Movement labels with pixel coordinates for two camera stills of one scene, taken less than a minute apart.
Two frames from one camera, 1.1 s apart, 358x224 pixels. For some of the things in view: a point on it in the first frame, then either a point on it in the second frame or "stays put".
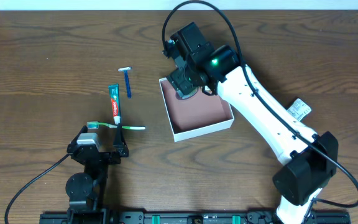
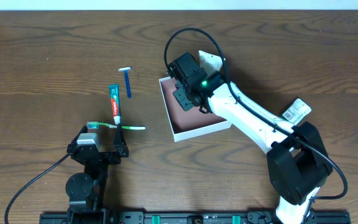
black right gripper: [181, 82] to [183, 97]
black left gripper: [103, 154] stays put
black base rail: [188, 218] stays put
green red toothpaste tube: [115, 100] stays put
